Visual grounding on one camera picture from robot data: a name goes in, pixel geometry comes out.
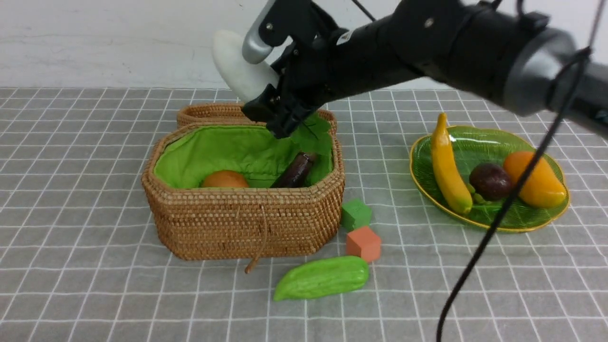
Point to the yellow banana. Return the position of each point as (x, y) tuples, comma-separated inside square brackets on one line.
[(447, 176)]

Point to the orange brown potato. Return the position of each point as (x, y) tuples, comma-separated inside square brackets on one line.
[(225, 179)]

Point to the white eggplant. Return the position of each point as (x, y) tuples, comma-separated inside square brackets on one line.
[(237, 71)]

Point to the orange yellow mango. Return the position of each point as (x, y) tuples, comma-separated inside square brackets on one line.
[(543, 189)]

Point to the dark purple passion fruit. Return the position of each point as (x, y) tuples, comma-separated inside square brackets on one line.
[(491, 181)]

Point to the orange foam cube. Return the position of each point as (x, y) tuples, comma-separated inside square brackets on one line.
[(363, 242)]

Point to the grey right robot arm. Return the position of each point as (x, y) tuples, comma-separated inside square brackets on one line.
[(516, 62)]

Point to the green foam cube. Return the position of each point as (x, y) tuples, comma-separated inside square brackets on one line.
[(355, 214)]

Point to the woven wicker basket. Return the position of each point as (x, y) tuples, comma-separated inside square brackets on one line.
[(213, 224)]

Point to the green bitter gourd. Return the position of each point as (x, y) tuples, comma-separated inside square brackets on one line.
[(323, 277)]

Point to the green leafy vegetable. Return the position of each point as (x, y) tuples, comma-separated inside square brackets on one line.
[(313, 136)]

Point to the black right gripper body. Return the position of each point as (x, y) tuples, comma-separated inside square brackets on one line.
[(296, 49)]

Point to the dark purple eggplant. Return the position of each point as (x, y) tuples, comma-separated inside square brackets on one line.
[(295, 174)]

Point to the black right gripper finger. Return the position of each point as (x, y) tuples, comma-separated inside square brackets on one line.
[(288, 114), (266, 107)]

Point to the green glass leaf plate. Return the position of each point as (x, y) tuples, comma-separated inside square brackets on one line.
[(473, 146)]

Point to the grey grid tablecloth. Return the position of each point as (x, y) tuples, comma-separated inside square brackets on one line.
[(81, 261)]

